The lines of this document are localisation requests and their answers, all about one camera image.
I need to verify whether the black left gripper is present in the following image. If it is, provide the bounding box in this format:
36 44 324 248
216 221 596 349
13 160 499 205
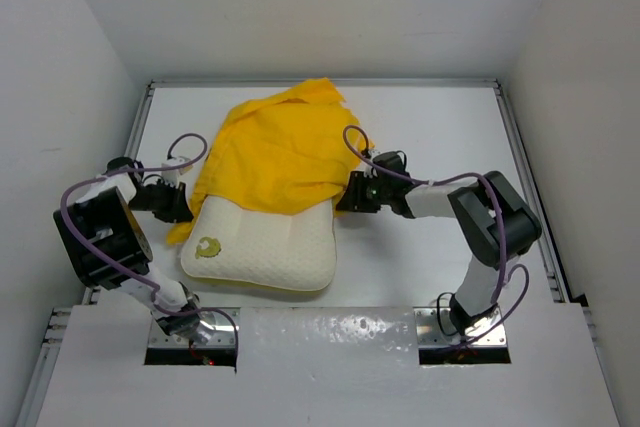
128 178 192 223

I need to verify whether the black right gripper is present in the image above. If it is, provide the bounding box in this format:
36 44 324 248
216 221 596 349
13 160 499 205
337 171 392 213

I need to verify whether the cream quilted pillow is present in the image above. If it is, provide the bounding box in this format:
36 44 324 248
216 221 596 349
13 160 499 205
180 196 337 292

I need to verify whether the yellow pillowcase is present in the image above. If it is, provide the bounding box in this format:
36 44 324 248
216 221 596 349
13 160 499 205
189 78 366 217

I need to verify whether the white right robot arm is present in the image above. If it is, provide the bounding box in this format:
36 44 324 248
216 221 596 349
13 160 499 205
336 151 542 335

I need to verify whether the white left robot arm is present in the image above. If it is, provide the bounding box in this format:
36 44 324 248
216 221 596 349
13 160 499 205
53 157 203 343

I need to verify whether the white front cover board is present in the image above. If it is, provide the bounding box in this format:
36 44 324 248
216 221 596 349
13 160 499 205
38 304 617 426

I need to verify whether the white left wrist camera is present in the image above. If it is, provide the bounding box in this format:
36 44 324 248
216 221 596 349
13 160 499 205
160 156 193 185

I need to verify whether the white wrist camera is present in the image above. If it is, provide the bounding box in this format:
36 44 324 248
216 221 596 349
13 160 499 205
367 149 381 160
160 156 193 185

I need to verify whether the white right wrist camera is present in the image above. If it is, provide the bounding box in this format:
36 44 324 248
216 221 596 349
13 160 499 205
367 149 381 160

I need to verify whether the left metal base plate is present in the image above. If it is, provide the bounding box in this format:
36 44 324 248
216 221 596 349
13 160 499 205
148 308 240 349

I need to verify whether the metal base plate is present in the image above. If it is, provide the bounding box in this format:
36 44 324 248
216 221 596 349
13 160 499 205
148 308 240 349
415 307 509 348

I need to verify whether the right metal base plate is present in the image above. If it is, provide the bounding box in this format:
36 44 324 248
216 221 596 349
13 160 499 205
415 307 509 348

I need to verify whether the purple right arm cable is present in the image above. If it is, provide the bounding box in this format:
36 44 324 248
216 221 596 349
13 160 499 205
342 125 531 348

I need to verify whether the aluminium table frame rail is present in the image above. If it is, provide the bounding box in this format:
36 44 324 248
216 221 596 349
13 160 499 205
38 82 616 426

